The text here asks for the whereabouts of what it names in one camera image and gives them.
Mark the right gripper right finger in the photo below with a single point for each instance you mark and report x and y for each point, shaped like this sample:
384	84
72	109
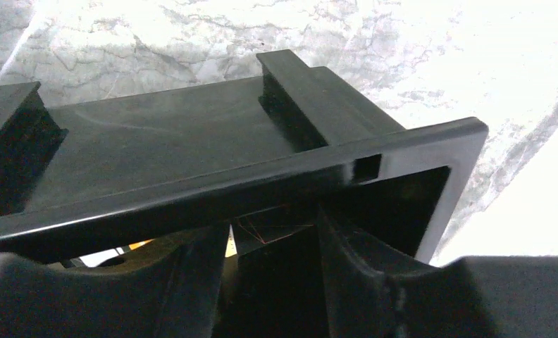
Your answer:
374	290

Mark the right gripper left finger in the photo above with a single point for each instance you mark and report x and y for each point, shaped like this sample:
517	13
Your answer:
166	288

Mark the black card box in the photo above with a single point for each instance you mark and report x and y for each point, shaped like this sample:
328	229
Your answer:
84	177

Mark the white card stack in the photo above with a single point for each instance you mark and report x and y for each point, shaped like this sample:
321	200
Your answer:
94	259

